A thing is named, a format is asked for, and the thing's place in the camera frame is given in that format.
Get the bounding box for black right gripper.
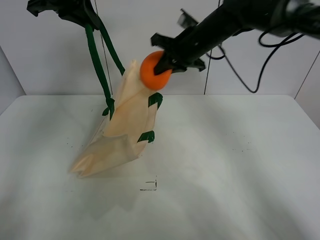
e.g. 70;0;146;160
150;8;242;75

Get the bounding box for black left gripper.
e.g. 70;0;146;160
26;0;100;30

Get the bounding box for orange fruit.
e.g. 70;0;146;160
139;50;172;91

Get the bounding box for white linen bag green handles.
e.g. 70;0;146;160
69;24;163;178

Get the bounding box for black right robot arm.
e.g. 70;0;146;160
150;0;320;75

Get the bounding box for black cable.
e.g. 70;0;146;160
209;31;306;94

